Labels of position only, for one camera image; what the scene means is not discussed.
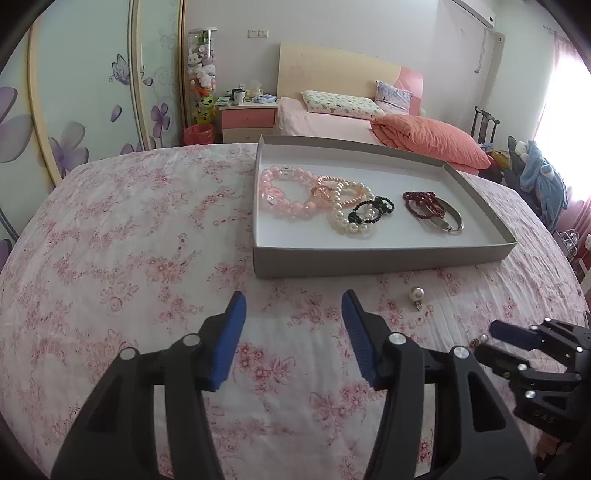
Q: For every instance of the white wall outlet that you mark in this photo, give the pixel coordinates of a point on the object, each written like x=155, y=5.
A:
x=257, y=33

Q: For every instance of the folded salmon pink quilt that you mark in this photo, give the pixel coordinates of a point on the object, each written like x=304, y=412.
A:
x=429, y=136

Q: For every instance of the red trash basket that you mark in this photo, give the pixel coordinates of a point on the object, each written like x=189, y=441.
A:
x=198, y=136

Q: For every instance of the white mug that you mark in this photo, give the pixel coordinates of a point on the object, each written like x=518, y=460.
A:
x=238, y=97

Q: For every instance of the printed white pillow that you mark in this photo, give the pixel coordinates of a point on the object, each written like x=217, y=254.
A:
x=341, y=104

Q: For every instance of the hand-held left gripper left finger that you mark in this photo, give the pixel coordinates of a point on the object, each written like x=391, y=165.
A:
x=226, y=346

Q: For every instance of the small purple printed pillow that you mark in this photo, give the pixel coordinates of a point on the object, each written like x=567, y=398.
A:
x=395, y=97

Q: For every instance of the bed with pink sheet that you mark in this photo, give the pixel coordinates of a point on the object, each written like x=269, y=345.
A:
x=323, y=122

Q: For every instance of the pink curtain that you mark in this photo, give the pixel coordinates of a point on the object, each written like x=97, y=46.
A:
x=561, y=60

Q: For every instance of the silver bangle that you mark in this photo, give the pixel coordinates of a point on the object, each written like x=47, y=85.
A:
x=450, y=226

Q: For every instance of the cream and pink headboard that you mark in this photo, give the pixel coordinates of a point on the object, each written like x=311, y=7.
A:
x=323, y=69

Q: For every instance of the floral sliding door wardrobe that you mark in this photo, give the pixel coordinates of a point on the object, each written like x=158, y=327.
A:
x=83, y=83

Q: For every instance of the dark wooden chair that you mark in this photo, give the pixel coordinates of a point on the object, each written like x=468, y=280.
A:
x=482, y=124

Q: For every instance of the clear tube of plush toys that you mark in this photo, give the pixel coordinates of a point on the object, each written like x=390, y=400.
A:
x=202, y=69

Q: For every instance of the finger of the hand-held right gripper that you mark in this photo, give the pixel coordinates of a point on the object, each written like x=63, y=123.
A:
x=498, y=357
x=508, y=332

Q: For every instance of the colourful toys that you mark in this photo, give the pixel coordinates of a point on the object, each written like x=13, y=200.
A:
x=499, y=159

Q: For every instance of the large pearl earring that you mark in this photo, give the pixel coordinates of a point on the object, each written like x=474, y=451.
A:
x=417, y=294

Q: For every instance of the white air conditioner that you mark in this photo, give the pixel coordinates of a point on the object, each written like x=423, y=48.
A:
x=475, y=11

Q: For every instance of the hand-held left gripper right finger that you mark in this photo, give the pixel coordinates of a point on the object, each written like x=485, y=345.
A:
x=360, y=337

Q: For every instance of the blue plush toy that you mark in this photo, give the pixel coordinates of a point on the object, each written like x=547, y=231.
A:
x=542, y=184

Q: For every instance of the pink floral bed sheet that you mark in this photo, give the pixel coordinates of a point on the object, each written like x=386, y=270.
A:
x=138, y=230

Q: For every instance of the pink and cream nightstand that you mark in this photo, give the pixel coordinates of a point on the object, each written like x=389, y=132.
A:
x=244, y=121

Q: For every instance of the white cardboard tray box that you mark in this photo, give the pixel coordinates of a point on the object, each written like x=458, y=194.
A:
x=392, y=249

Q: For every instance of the small pearl earring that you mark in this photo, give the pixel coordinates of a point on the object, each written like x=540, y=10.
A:
x=482, y=339

